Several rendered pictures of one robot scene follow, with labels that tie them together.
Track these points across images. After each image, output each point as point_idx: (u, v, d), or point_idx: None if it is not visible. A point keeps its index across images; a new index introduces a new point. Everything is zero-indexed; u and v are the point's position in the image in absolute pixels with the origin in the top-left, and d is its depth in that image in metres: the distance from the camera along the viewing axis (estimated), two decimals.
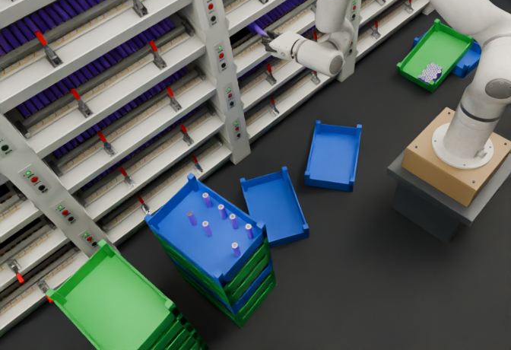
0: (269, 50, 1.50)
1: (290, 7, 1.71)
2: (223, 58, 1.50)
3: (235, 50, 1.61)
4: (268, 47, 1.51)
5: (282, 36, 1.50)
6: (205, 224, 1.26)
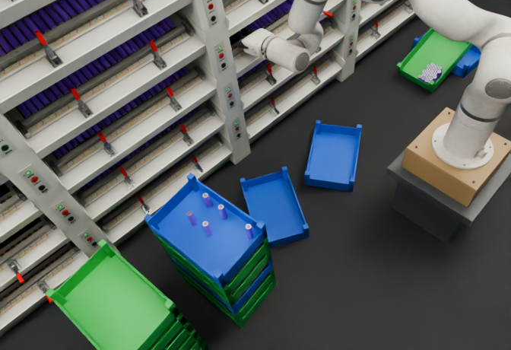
0: (242, 46, 1.55)
1: (290, 7, 1.71)
2: (223, 58, 1.50)
3: (235, 50, 1.61)
4: (241, 43, 1.56)
5: (254, 33, 1.55)
6: (205, 224, 1.26)
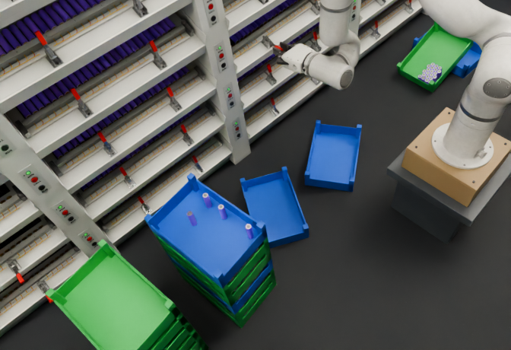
0: (280, 63, 1.55)
1: (288, 5, 1.72)
2: (223, 58, 1.50)
3: (233, 48, 1.61)
4: (280, 60, 1.56)
5: (293, 49, 1.55)
6: (237, 42, 1.64)
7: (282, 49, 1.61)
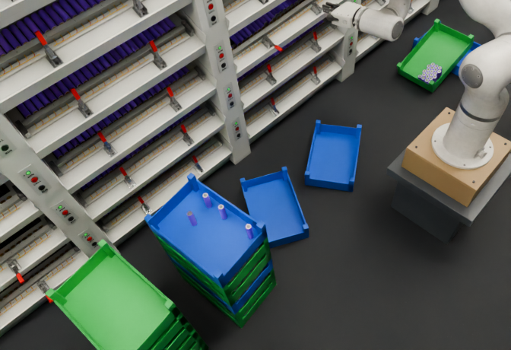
0: (331, 18, 1.63)
1: (288, 5, 1.72)
2: (223, 58, 1.50)
3: (235, 50, 1.61)
4: (330, 16, 1.63)
5: (343, 6, 1.62)
6: (239, 43, 1.63)
7: (282, 49, 1.61)
